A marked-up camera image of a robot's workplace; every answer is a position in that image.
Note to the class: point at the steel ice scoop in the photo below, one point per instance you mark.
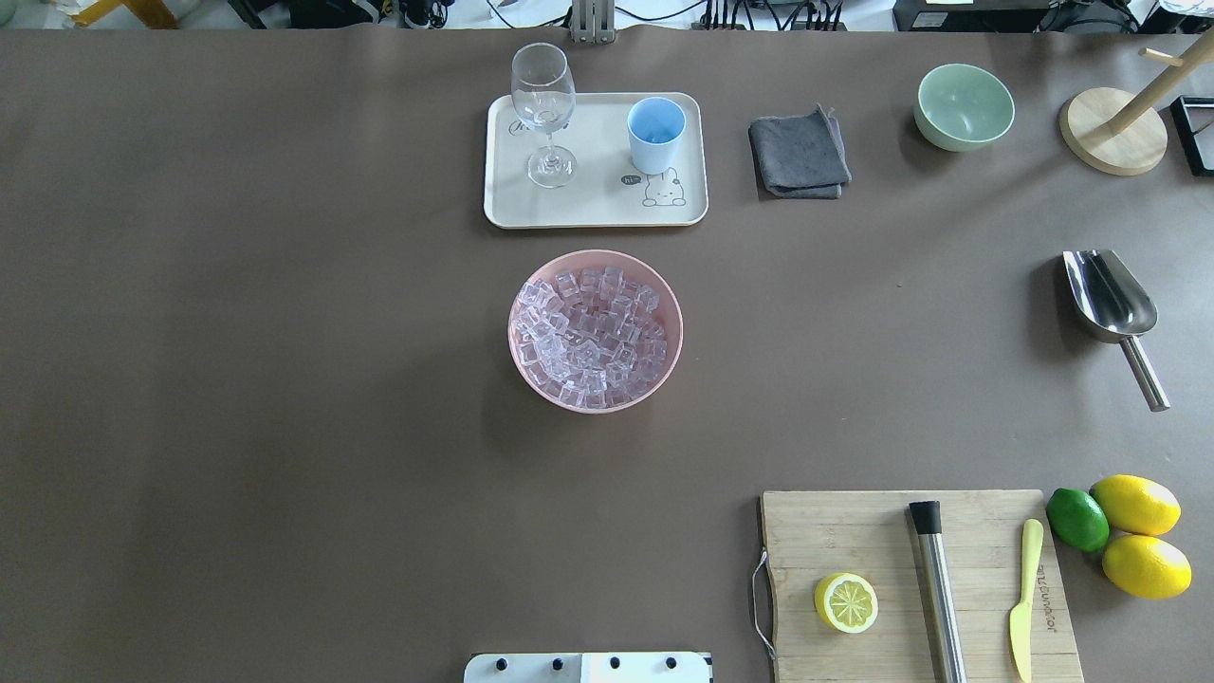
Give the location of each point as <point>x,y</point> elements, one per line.
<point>1116,310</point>

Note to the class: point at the clear ice cubes pile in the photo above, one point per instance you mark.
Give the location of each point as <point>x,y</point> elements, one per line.
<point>593,337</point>

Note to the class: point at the light blue cup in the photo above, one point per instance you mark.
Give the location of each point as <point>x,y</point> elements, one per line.
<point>655,127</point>

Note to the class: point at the wooden cup tree stand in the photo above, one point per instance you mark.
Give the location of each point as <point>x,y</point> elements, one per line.
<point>1120,133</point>

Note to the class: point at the cream rabbit tray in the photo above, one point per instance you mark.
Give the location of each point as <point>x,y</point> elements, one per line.
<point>606,191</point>

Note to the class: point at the clear wine glass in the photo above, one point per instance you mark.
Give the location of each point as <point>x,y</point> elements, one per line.
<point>544,97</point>

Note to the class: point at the grey folded cloth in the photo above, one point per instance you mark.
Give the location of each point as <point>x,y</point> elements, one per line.
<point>801,156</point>

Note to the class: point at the bamboo cutting board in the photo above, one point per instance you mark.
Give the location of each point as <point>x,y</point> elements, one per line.
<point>809,535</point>

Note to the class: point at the lemon half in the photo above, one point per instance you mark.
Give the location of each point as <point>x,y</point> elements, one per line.
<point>846,602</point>

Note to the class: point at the mint green bowl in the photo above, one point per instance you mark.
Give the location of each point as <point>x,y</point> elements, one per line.
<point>961,108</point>

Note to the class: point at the steel muddler black tip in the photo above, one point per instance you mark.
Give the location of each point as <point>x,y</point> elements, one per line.
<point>926,517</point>

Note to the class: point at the yellow plastic knife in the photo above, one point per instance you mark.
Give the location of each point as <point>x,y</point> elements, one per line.
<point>1019,620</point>

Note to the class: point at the green lime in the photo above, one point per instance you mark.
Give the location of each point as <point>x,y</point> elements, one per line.
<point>1078,520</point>

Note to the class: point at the upper whole lemon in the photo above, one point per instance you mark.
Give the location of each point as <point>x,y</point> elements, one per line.
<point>1136,504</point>

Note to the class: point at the whole lemon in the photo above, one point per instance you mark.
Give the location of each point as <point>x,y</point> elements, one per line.
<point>1136,504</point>
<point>1147,567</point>

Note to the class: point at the lower whole lemon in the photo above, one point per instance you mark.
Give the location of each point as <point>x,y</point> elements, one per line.
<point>1147,567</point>

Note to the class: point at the black glass rack tray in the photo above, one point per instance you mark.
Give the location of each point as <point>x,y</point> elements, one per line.
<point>1193,117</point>

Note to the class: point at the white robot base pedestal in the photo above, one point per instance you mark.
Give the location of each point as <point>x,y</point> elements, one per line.
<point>627,666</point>

